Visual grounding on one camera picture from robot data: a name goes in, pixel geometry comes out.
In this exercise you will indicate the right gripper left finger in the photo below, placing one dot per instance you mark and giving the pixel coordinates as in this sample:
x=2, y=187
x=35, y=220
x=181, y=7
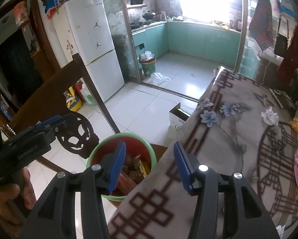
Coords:
x=53, y=215

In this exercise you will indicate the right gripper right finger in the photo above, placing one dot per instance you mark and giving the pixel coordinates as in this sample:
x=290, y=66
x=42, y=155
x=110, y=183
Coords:
x=245, y=216

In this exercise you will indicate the green red trash bucket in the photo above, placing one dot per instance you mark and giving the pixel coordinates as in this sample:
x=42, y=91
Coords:
x=139, y=161

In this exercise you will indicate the small green kitchen bin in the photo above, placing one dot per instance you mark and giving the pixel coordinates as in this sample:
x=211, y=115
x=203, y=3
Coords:
x=147, y=61

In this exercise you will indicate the teal kitchen cabinets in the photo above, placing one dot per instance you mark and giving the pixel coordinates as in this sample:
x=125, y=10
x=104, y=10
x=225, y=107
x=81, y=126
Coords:
x=209, y=42

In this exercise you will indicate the left hand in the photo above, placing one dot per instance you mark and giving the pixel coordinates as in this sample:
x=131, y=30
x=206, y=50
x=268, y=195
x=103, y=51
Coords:
x=10, y=192

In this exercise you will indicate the dark wooden chair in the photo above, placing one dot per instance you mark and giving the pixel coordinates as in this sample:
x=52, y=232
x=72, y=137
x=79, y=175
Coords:
x=49, y=101

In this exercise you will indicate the yellow bottle on floor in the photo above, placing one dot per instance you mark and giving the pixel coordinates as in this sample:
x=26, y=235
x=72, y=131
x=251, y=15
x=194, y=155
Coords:
x=73, y=101

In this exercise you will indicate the green detergent bottle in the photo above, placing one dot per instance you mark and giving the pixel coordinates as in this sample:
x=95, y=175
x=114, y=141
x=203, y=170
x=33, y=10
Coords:
x=87, y=96

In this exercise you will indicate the patterned floral tablecloth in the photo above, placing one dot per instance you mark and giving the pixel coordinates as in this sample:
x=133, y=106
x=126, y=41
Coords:
x=227, y=133

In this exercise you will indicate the crumpled white paper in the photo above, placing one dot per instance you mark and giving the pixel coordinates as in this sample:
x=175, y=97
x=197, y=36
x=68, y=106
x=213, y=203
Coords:
x=270, y=117

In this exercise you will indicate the cardboard box on floor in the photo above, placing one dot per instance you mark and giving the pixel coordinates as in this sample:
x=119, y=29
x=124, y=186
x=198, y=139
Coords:
x=178, y=116

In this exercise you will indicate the white refrigerator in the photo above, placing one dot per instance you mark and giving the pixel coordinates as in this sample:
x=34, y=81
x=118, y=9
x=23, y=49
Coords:
x=82, y=27

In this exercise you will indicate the clear bag on floor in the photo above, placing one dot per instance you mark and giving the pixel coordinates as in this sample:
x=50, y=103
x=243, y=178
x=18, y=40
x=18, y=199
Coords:
x=157, y=79

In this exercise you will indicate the black hanging handbag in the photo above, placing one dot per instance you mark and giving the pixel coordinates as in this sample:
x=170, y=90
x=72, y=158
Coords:
x=281, y=44

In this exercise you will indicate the plaid hanging cloth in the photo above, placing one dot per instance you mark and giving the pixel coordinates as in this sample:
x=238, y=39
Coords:
x=261, y=28

